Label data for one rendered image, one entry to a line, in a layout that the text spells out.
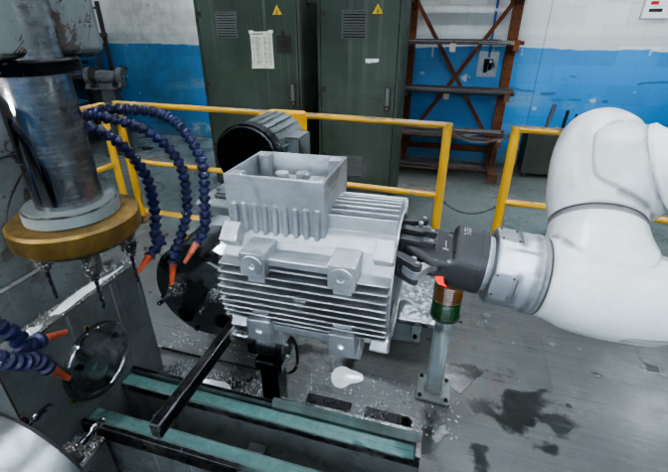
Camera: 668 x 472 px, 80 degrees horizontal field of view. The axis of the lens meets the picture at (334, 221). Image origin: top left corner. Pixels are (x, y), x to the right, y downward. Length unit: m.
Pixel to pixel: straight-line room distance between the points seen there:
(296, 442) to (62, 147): 0.64
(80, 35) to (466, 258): 0.58
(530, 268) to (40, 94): 0.62
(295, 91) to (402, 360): 2.97
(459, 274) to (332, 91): 3.24
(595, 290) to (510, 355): 0.77
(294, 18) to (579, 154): 3.29
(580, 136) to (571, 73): 4.90
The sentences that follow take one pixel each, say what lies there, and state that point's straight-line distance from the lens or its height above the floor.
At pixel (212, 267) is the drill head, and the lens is 0.91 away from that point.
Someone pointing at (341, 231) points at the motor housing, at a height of 1.38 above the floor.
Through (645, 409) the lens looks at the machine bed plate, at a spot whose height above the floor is 0.80.
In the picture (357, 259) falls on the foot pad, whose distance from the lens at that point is 0.41.
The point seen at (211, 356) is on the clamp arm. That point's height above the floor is 1.03.
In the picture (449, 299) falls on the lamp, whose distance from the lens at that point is 0.86.
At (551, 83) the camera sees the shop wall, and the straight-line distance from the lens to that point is 5.45.
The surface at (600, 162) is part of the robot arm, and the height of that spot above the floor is 1.46.
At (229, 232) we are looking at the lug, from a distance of 0.47.
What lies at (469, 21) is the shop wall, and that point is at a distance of 5.33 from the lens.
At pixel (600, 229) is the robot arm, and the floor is 1.40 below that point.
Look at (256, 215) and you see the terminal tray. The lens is 0.47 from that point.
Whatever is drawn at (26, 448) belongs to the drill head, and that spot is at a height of 1.15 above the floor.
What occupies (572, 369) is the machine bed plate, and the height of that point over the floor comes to 0.80.
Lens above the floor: 1.59
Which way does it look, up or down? 26 degrees down
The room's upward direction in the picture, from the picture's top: straight up
